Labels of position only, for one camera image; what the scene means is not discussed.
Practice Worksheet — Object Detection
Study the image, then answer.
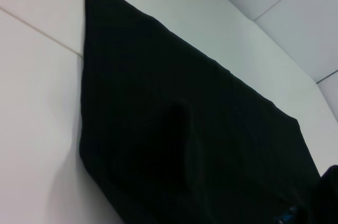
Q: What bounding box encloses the black shirt with FREE print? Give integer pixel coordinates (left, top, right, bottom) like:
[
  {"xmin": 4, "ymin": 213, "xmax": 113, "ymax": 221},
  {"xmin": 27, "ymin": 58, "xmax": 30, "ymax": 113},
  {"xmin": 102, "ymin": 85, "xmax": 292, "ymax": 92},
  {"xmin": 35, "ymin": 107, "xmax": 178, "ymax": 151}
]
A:
[{"xmin": 79, "ymin": 0, "xmax": 338, "ymax": 224}]

